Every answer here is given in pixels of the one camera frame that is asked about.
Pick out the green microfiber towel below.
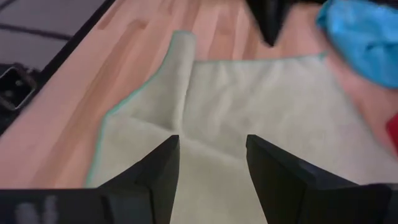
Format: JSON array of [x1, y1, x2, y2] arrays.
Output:
[[85, 30, 398, 224]]

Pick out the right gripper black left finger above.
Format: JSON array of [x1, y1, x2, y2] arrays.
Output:
[[0, 134, 181, 224]]

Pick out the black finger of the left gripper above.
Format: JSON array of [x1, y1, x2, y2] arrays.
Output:
[[245, 0, 293, 47]]

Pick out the blue microfiber towel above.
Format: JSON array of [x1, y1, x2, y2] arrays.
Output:
[[315, 0, 398, 90]]

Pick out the black side bracket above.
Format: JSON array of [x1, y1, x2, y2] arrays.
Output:
[[0, 63, 37, 112]]

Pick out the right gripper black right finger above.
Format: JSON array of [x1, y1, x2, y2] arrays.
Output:
[[245, 134, 393, 224]]

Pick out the pink plastic bin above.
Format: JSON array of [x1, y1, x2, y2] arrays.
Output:
[[385, 113, 398, 156]]

